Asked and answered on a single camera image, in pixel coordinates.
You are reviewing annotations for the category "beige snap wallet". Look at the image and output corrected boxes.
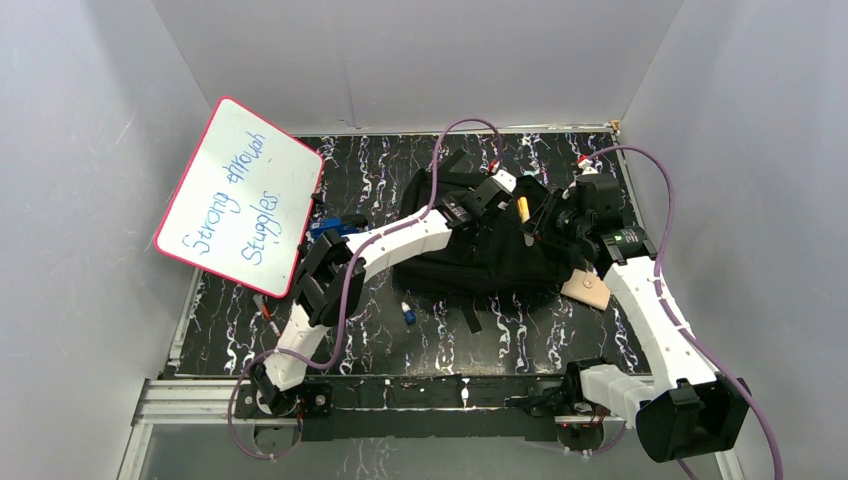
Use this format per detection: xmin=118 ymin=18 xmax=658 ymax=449
xmin=560 ymin=269 xmax=612 ymax=311

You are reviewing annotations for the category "blue stapler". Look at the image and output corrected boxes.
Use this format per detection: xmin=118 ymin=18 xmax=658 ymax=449
xmin=308 ymin=214 xmax=369 ymax=239

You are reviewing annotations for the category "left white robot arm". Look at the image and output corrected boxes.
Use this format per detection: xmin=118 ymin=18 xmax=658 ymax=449
xmin=250 ymin=171 xmax=517 ymax=416

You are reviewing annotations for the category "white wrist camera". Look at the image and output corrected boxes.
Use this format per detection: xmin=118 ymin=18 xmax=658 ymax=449
xmin=492 ymin=167 xmax=517 ymax=193
xmin=575 ymin=156 xmax=599 ymax=181

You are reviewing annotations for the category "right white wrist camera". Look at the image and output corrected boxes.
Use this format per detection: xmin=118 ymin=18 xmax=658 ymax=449
xmin=575 ymin=156 xmax=599 ymax=181

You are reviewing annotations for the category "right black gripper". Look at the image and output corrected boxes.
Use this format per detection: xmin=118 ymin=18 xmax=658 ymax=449
xmin=519 ymin=187 xmax=590 ymax=249

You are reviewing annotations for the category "pink-framed whiteboard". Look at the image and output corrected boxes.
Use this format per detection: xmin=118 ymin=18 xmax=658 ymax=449
xmin=153 ymin=97 xmax=325 ymax=298

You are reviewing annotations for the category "black student backpack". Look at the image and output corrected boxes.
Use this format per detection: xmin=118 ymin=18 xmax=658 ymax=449
xmin=392 ymin=149 xmax=585 ymax=333

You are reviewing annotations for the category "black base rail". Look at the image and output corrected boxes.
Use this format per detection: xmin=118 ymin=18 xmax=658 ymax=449
xmin=233 ymin=375 xmax=604 ymax=451

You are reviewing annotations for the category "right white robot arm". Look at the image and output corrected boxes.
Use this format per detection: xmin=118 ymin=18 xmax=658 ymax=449
xmin=522 ymin=174 xmax=749 ymax=463

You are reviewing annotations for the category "orange marker pen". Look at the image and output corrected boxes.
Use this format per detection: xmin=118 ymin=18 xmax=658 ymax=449
xmin=253 ymin=294 xmax=281 ymax=337

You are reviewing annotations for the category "beige glue stick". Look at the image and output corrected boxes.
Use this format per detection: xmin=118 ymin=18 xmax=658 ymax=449
xmin=516 ymin=196 xmax=531 ymax=224

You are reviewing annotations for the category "small blue white bottle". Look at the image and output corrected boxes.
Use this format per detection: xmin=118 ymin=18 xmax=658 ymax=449
xmin=401 ymin=302 xmax=417 ymax=325

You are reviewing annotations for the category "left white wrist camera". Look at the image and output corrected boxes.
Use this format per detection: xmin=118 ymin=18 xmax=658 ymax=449
xmin=492 ymin=167 xmax=517 ymax=193

